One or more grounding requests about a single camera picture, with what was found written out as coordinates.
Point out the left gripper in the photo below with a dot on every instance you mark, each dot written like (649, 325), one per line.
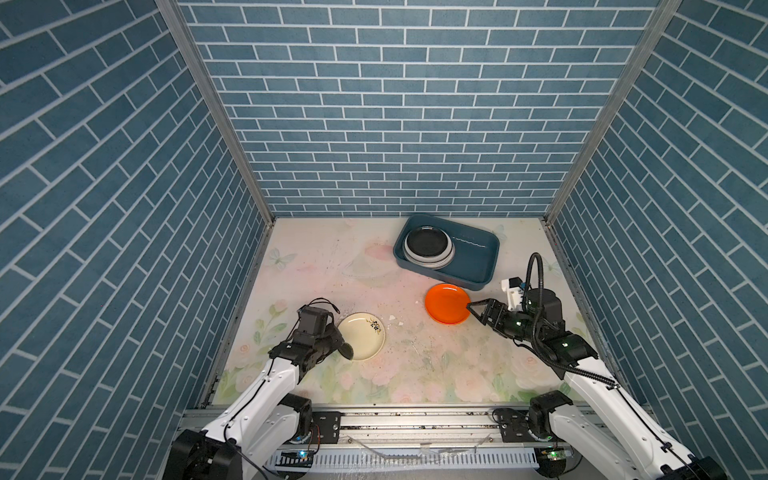
(331, 329)

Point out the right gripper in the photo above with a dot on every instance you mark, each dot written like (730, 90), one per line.
(496, 323)

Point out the orange plastic plate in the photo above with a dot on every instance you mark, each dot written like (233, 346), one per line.
(447, 304)

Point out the cream plate black mark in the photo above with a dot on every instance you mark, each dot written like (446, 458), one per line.
(363, 334)

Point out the white plate black rings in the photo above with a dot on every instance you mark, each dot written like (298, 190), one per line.
(429, 259)

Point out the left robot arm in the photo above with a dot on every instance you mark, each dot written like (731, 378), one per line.
(267, 414)

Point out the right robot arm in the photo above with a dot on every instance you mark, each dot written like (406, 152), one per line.
(629, 444)

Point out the teal plastic bin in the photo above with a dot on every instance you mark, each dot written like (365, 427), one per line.
(475, 252)

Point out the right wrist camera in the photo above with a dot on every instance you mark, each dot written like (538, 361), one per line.
(514, 291)

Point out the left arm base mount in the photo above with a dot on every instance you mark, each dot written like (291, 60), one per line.
(318, 427)

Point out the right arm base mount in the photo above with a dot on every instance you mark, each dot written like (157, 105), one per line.
(515, 427)

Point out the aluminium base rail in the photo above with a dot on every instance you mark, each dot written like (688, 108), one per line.
(395, 439)

